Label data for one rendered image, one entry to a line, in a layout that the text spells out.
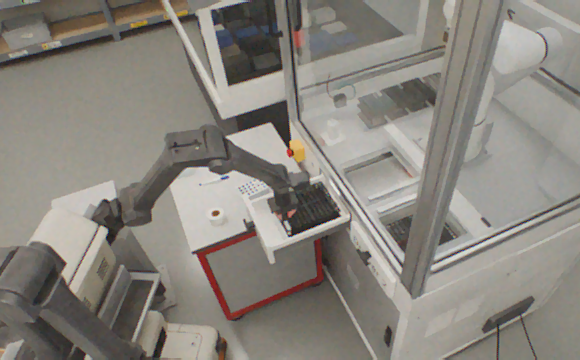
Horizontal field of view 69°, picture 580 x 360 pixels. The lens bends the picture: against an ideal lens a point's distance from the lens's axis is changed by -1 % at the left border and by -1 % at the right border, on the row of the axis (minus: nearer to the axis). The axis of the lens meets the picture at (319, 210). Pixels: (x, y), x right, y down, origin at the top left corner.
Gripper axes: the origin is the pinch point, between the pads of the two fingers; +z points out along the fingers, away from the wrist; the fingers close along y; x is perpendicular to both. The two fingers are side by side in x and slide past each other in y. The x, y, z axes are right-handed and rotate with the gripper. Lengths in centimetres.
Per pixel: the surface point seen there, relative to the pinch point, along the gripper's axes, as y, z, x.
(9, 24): 162, 80, -402
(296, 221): -4.0, 3.9, 0.8
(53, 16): 123, 87, -418
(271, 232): 5.6, 10.5, -2.8
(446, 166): -25, -60, 47
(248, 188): 7.0, 15.4, -33.2
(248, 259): 16.4, 41.0, -14.7
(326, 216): -15.7, 5.2, 2.1
